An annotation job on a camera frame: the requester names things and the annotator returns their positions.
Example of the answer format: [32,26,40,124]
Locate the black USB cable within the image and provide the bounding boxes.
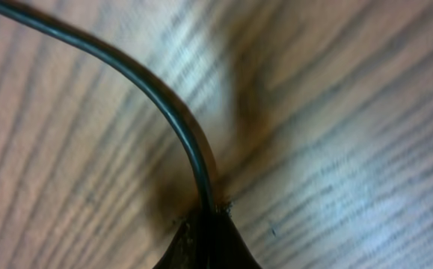
[0,0,215,214]

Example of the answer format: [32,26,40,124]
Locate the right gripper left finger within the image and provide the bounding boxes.
[153,212,205,269]

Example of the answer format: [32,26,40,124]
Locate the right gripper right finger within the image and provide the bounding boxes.
[206,204,262,269]

